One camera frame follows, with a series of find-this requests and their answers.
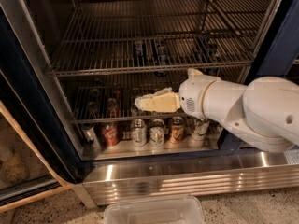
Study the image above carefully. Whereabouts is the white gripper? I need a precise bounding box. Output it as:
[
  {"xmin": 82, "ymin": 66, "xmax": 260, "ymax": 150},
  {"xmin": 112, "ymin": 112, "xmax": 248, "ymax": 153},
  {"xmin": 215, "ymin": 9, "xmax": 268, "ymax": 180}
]
[{"xmin": 135, "ymin": 68, "xmax": 221, "ymax": 119}]

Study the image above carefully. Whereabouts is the blue pepsi can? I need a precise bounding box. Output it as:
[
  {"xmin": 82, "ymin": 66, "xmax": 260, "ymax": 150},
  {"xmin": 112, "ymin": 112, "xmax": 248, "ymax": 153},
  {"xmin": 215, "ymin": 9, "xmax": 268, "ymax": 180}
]
[{"xmin": 155, "ymin": 41, "xmax": 168, "ymax": 77}]

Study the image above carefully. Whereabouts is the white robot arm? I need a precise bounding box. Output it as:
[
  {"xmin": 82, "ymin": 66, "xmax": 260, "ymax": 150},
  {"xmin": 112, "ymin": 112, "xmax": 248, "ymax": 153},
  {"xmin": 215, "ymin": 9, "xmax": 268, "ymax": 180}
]
[{"xmin": 135, "ymin": 68, "xmax": 299, "ymax": 153}]

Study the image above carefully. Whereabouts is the orange brown can front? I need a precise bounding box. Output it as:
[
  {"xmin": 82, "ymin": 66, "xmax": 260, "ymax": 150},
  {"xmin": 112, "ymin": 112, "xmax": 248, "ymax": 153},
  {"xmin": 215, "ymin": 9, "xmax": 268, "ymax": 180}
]
[{"xmin": 169, "ymin": 117, "xmax": 184, "ymax": 144}]

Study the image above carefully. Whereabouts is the white green can front right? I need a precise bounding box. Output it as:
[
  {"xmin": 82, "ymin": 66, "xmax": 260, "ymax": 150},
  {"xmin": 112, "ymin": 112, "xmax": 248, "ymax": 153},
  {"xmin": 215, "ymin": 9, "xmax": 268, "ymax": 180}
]
[{"xmin": 192, "ymin": 119, "xmax": 209, "ymax": 141}]

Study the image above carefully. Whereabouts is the white green red can front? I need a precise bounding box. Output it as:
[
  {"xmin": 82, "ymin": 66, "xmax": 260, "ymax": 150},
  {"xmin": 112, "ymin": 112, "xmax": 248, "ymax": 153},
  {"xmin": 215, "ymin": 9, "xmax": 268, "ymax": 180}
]
[{"xmin": 149, "ymin": 119, "xmax": 165, "ymax": 147}]

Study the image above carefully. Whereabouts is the blue can middle shelf right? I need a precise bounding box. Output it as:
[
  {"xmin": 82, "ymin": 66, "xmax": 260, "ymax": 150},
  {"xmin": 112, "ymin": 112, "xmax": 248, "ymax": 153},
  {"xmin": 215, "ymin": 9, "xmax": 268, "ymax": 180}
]
[{"xmin": 197, "ymin": 37, "xmax": 221, "ymax": 77}]

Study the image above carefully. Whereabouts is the silver can second row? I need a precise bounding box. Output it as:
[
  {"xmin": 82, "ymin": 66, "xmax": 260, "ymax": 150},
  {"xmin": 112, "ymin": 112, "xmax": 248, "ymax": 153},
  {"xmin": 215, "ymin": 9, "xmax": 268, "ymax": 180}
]
[{"xmin": 131, "ymin": 105, "xmax": 140, "ymax": 117}]

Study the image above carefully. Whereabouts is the dark can middle shelf left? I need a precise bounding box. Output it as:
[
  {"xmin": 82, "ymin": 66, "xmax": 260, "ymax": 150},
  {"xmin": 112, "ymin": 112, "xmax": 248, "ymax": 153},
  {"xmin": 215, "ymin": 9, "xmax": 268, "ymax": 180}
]
[{"xmin": 133, "ymin": 40, "xmax": 146, "ymax": 66}]

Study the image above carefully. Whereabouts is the red can second row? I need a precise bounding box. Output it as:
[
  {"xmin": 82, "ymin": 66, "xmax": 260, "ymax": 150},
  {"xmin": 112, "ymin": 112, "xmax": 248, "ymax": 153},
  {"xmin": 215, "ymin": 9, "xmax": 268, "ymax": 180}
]
[{"xmin": 107, "ymin": 98, "xmax": 119, "ymax": 118}]

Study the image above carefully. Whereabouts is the red cola can front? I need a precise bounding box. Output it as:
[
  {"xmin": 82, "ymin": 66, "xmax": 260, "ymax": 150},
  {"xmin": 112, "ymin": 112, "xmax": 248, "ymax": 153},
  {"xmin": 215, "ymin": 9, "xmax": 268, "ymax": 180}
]
[{"xmin": 101, "ymin": 122, "xmax": 119, "ymax": 146}]

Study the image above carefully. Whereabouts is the steel fridge base grille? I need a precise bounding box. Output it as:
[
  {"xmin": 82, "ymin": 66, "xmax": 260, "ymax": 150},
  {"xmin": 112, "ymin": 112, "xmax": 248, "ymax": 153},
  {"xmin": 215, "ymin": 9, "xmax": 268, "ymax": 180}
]
[{"xmin": 74, "ymin": 149, "xmax": 299, "ymax": 208}]

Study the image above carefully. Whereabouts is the silver can front left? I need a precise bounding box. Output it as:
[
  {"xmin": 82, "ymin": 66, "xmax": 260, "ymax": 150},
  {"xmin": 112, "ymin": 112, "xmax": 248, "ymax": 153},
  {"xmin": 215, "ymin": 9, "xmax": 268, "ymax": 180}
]
[{"xmin": 81, "ymin": 124, "xmax": 100, "ymax": 149}]

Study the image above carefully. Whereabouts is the open glass fridge door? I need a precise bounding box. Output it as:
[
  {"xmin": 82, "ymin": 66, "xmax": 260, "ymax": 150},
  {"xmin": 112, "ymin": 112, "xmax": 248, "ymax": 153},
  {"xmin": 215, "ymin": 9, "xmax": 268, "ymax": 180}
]
[{"xmin": 0, "ymin": 75, "xmax": 73, "ymax": 213}]

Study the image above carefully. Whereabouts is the clear plastic bin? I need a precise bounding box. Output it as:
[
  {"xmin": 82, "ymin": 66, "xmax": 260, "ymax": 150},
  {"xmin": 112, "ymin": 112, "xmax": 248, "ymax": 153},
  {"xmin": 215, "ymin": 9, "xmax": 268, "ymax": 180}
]
[{"xmin": 104, "ymin": 196, "xmax": 206, "ymax": 224}]

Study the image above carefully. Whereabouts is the lower wire shelf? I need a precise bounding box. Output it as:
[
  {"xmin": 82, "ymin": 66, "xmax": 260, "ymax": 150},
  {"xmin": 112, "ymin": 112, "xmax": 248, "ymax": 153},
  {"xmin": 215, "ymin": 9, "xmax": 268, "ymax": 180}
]
[{"xmin": 59, "ymin": 70, "xmax": 188, "ymax": 124}]

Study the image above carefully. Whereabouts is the wire shelf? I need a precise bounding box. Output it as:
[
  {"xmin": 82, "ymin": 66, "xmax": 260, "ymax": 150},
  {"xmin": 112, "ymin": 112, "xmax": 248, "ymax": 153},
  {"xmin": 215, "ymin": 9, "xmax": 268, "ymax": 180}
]
[
  {"xmin": 50, "ymin": 0, "xmax": 271, "ymax": 77},
  {"xmin": 59, "ymin": 70, "xmax": 188, "ymax": 124}
]

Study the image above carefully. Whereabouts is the upper wire shelf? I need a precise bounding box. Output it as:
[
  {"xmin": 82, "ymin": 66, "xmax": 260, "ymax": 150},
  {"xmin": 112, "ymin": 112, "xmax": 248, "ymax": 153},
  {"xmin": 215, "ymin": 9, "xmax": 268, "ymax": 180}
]
[{"xmin": 50, "ymin": 0, "xmax": 271, "ymax": 77}]

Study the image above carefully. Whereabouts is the blue fridge centre post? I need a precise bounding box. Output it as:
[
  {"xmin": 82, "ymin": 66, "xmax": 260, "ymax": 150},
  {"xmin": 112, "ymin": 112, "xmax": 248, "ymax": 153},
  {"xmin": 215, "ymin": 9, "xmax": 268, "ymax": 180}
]
[{"xmin": 218, "ymin": 0, "xmax": 299, "ymax": 157}]

